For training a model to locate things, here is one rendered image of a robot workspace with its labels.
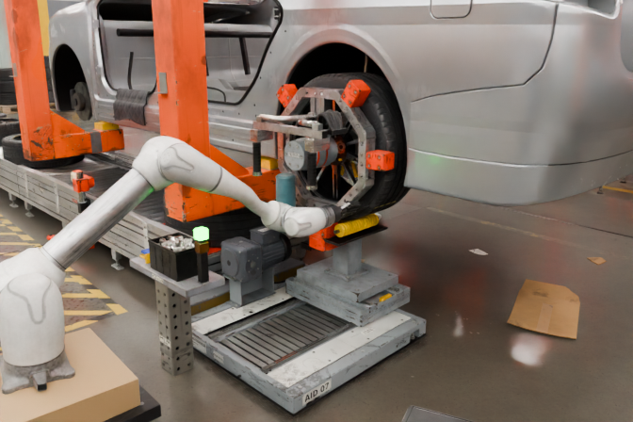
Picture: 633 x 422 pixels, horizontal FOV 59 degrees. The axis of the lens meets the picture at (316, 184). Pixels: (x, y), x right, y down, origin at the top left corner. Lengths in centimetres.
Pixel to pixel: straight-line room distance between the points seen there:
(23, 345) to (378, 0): 169
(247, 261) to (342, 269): 46
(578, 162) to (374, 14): 95
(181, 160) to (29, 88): 261
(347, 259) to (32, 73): 258
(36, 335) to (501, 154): 154
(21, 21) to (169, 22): 191
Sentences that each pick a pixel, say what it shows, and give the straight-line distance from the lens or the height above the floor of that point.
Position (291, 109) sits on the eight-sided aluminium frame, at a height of 102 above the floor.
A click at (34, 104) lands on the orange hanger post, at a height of 91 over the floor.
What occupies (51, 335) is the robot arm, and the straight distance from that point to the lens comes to 173.
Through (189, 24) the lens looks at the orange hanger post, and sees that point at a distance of 252.
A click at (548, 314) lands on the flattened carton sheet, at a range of 306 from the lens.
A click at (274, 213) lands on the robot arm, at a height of 66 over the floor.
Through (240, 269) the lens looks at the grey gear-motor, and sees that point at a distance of 261.
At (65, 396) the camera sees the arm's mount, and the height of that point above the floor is 39.
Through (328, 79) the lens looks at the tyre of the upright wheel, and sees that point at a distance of 248.
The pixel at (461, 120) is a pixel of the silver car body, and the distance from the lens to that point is 210.
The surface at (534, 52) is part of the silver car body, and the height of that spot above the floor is 128.
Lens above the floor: 130
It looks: 14 degrees down
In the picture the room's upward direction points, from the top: straight up
